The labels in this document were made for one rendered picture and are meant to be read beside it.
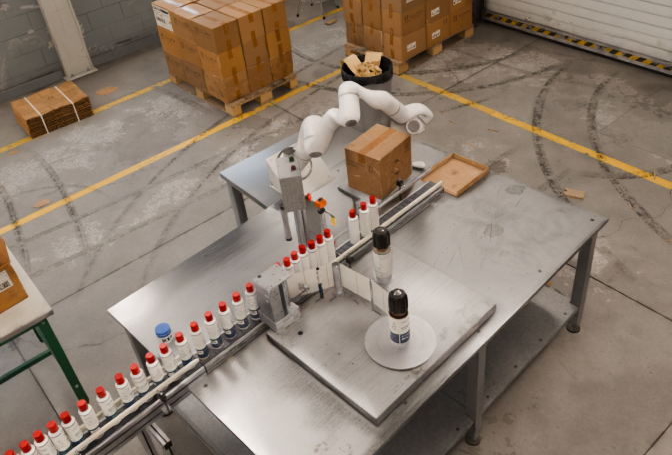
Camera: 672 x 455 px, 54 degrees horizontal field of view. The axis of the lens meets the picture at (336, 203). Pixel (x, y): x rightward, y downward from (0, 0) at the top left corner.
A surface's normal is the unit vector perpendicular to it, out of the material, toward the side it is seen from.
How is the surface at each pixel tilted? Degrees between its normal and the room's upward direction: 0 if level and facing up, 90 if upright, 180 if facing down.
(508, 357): 1
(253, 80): 90
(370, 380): 0
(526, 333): 2
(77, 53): 90
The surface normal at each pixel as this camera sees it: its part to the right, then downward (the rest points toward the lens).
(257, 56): 0.68, 0.42
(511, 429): -0.10, -0.79
